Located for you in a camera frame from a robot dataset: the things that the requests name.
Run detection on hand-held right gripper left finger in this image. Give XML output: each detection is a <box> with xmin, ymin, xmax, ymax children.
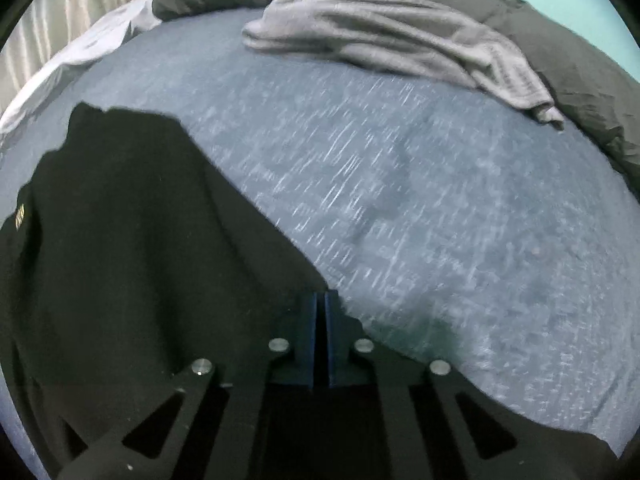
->
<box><xmin>57</xmin><ymin>290</ymin><xmax>319</xmax><ymax>480</ymax></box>

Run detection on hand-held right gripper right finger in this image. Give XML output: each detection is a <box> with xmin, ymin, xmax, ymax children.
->
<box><xmin>324</xmin><ymin>290</ymin><xmax>581</xmax><ymax>480</ymax></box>

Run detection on black pants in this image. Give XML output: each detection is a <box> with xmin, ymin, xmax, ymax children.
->
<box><xmin>0</xmin><ymin>102</ymin><xmax>622</xmax><ymax>480</ymax></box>

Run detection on blue patterned bedspread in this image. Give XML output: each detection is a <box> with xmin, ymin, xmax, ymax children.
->
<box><xmin>0</xmin><ymin>7</ymin><xmax>640</xmax><ymax>480</ymax></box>

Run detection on grey knit garment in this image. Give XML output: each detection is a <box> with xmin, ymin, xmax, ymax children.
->
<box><xmin>241</xmin><ymin>0</ymin><xmax>566</xmax><ymax>131</ymax></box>

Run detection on dark grey duvet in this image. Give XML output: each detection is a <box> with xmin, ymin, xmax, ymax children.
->
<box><xmin>151</xmin><ymin>0</ymin><xmax>640</xmax><ymax>181</ymax></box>

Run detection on white bed sheet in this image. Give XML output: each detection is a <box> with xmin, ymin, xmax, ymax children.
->
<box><xmin>0</xmin><ymin>0</ymin><xmax>163</xmax><ymax>136</ymax></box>

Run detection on beige curtain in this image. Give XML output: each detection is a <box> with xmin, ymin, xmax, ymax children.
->
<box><xmin>0</xmin><ymin>0</ymin><xmax>146</xmax><ymax>96</ymax></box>

